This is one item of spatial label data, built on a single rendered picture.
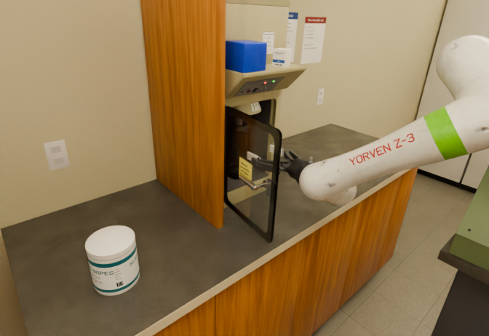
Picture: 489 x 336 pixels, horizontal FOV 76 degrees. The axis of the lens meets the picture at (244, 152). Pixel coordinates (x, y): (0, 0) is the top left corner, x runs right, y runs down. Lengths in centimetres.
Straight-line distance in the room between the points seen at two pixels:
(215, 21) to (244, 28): 20
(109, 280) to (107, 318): 9
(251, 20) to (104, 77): 61
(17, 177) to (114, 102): 44
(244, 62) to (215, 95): 14
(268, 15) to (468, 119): 74
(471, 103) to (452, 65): 12
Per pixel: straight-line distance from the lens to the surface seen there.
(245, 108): 124
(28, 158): 139
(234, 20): 111
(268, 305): 140
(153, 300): 100
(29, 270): 122
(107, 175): 150
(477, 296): 147
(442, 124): 79
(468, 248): 133
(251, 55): 103
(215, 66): 98
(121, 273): 99
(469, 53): 88
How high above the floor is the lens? 168
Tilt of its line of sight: 24 degrees down
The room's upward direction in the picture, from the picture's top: 2 degrees clockwise
